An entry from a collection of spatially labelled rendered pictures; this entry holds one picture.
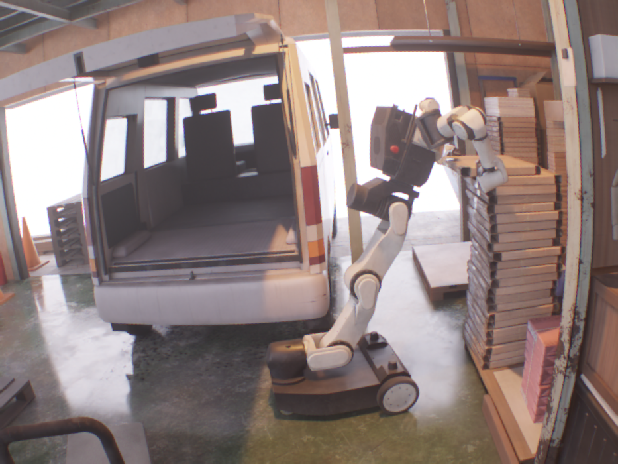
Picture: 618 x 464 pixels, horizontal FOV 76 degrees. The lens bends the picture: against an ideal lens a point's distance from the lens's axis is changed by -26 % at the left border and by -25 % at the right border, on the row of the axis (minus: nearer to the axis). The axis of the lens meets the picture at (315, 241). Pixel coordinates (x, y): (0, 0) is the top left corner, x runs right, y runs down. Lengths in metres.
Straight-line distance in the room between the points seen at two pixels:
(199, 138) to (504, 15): 3.23
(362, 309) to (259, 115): 2.61
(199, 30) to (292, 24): 3.09
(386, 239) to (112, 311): 1.69
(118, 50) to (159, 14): 3.34
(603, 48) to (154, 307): 2.57
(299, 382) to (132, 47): 1.65
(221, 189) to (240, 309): 2.05
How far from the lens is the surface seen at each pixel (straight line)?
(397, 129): 2.15
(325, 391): 2.29
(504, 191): 2.22
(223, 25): 1.60
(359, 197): 2.18
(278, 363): 2.34
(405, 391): 2.32
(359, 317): 2.31
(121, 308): 3.01
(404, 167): 2.16
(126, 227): 3.48
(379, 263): 2.27
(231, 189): 4.59
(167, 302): 2.84
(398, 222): 2.21
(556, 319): 2.19
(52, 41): 5.67
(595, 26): 1.48
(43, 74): 1.88
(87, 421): 1.20
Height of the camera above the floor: 1.37
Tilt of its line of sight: 14 degrees down
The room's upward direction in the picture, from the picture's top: 6 degrees counter-clockwise
